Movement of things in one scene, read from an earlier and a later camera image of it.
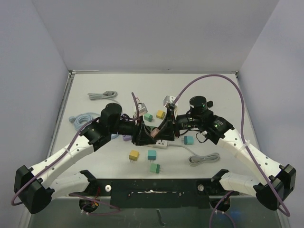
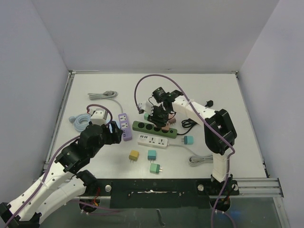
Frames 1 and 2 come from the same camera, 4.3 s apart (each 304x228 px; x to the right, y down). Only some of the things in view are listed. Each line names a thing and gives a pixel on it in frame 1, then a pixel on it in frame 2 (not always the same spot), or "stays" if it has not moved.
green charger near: x=155 y=168 stays
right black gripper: x=166 y=128 -> x=159 y=121
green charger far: x=148 y=117 stays
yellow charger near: x=134 y=155 stays
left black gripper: x=141 y=135 -> x=114 y=137
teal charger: x=188 y=140 stays
